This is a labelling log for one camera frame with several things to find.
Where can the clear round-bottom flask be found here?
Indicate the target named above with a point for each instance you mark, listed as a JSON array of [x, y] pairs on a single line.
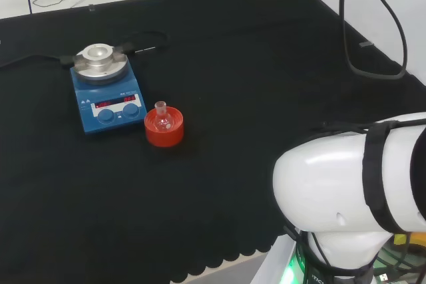
[[162, 121]]

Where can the black bench cloth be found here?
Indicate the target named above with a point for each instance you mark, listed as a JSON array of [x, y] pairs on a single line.
[[216, 97]]

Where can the thin steel probe rod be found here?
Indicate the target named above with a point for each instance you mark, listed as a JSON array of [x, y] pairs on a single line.
[[144, 50]]

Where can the blue base heater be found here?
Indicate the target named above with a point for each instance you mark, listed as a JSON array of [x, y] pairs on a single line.
[[110, 104]]

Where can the clear cloth clip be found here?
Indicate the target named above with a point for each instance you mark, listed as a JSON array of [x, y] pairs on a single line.
[[90, 8], [365, 44]]

